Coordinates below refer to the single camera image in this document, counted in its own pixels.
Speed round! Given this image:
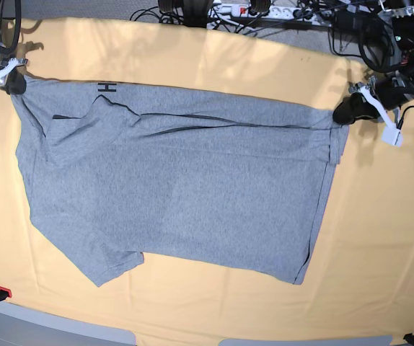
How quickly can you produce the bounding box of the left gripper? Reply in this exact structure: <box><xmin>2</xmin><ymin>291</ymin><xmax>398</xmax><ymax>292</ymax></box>
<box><xmin>332</xmin><ymin>77</ymin><xmax>405</xmax><ymax>129</ymax></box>

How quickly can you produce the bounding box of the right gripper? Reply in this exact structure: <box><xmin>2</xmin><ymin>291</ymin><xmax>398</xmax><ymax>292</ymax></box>
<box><xmin>0</xmin><ymin>57</ymin><xmax>28</xmax><ymax>95</ymax></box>

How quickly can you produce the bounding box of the grey t-shirt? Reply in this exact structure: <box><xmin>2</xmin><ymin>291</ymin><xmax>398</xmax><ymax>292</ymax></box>
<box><xmin>12</xmin><ymin>78</ymin><xmax>348</xmax><ymax>285</ymax></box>

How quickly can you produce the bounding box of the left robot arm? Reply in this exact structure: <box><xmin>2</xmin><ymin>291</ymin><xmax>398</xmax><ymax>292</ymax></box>
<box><xmin>332</xmin><ymin>1</ymin><xmax>414</xmax><ymax>129</ymax></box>

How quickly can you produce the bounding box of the black power adapter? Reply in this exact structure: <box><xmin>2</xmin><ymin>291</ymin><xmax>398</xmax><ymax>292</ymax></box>
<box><xmin>332</xmin><ymin>11</ymin><xmax>384</xmax><ymax>37</ymax></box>

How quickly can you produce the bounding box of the yellow table cloth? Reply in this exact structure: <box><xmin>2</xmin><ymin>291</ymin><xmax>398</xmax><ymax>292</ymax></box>
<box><xmin>0</xmin><ymin>19</ymin><xmax>414</xmax><ymax>345</ymax></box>

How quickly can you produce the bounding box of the white power strip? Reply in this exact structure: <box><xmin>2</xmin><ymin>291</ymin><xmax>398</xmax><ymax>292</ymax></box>
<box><xmin>208</xmin><ymin>1</ymin><xmax>330</xmax><ymax>27</ymax></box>

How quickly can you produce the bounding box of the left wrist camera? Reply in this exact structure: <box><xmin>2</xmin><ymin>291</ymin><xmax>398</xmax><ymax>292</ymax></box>
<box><xmin>382</xmin><ymin>126</ymin><xmax>403</xmax><ymax>147</ymax></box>

